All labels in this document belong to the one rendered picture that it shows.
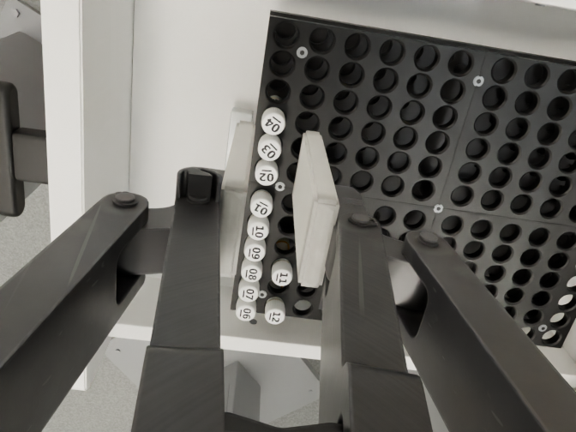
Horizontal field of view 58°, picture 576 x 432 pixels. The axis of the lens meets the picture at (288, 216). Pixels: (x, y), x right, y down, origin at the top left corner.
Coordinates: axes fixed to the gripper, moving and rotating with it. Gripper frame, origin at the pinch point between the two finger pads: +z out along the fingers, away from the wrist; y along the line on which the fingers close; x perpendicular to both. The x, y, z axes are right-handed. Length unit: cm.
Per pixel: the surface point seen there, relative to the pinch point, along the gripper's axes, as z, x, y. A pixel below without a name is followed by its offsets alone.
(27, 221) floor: 100, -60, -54
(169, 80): 16.4, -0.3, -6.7
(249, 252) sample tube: 8.8, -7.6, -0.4
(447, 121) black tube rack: 12.9, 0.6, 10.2
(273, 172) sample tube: 8.8, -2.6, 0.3
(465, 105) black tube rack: 10.0, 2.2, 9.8
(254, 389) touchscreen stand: 92, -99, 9
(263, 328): 11.8, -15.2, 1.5
